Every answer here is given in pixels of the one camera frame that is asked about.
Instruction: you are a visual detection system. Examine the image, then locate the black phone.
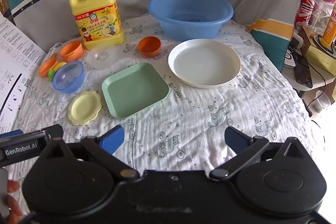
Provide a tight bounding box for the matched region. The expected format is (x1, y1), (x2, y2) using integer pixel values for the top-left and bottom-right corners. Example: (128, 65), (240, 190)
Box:
(292, 52), (314, 88)

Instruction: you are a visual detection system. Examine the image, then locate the white round plate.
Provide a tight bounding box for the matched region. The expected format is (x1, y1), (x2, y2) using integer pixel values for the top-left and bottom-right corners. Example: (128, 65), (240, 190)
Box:
(168, 39), (242, 88)

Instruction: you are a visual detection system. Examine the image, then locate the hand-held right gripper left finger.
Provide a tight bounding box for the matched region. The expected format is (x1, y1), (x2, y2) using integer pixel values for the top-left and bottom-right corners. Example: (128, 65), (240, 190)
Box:
(39, 125), (140, 180)

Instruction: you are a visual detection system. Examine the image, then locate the pale yellow box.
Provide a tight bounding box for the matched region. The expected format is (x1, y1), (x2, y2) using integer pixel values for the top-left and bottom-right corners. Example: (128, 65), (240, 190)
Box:
(299, 25), (336, 70)

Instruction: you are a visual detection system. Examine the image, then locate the yellow detergent pump bottle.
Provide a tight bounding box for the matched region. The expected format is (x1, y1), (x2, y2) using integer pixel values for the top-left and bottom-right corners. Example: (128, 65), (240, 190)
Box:
(69, 0), (125, 51)

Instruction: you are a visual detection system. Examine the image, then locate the transparent blue bowl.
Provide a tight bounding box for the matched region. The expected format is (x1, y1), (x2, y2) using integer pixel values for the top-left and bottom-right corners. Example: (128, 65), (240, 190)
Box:
(52, 60), (85, 94)

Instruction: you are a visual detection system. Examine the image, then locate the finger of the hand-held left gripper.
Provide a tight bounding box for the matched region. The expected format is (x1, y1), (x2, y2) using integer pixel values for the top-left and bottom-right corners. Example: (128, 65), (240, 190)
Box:
(39, 124), (64, 140)
(0, 130), (24, 139)

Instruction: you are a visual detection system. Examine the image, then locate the small clear cup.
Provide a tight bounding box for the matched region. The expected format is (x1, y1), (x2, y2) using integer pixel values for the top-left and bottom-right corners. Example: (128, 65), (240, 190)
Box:
(312, 91), (331, 112)

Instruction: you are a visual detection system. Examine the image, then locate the person's left hand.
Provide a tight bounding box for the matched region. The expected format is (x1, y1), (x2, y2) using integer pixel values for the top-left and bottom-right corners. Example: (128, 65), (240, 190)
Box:
(7, 179), (25, 217)

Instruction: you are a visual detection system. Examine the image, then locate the black cable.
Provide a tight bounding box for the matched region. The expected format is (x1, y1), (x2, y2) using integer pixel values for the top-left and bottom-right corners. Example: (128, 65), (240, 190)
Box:
(301, 74), (332, 117)

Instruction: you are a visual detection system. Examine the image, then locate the white cat-print blanket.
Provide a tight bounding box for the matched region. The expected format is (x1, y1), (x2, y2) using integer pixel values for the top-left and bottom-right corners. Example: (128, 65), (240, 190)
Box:
(8, 14), (326, 217)

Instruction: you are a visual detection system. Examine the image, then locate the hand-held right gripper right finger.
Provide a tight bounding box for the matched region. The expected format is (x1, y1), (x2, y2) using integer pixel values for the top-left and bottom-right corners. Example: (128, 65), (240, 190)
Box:
(210, 126), (308, 180)

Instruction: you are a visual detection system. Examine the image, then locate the red drink can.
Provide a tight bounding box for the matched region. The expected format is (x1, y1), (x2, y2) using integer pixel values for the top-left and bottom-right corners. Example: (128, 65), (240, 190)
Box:
(297, 0), (315, 24)

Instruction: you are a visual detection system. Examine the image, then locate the orange toy pan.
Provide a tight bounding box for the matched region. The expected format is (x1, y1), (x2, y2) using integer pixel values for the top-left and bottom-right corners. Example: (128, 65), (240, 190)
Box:
(38, 53), (59, 78)

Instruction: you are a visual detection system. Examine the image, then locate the green square plate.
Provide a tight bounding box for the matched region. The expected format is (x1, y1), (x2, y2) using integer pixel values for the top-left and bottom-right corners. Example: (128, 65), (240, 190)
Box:
(101, 62), (170, 119)

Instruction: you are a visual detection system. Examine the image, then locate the yellow orange bottle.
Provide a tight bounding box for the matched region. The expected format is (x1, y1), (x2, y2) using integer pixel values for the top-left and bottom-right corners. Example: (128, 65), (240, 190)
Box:
(322, 5), (336, 47)

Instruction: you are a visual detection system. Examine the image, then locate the clear plastic bowl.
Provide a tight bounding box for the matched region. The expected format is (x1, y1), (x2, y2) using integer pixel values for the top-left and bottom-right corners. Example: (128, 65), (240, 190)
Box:
(86, 45), (120, 70)

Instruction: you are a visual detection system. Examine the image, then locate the white charger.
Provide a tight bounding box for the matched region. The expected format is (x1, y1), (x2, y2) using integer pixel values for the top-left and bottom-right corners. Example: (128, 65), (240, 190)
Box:
(285, 48), (296, 68)

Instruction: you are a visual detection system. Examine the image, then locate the small orange bowl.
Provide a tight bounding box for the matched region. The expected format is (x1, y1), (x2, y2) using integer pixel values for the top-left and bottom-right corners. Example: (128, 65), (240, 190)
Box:
(138, 36), (162, 58)

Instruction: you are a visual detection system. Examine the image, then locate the small yellow scalloped plate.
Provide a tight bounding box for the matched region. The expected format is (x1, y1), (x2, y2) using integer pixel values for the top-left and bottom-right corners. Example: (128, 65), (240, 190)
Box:
(68, 90), (102, 126)

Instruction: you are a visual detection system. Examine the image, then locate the orange toy pot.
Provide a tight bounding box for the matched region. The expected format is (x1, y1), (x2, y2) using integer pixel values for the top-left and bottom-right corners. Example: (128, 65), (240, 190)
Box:
(60, 40), (85, 62)

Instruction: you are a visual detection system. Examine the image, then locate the large blue plastic basin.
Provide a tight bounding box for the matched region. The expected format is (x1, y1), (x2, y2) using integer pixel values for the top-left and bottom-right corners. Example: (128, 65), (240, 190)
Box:
(147, 0), (234, 40)

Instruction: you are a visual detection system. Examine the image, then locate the white printed cardboard box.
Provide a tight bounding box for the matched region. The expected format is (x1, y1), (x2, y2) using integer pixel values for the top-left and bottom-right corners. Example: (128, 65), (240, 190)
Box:
(0, 12), (47, 133)

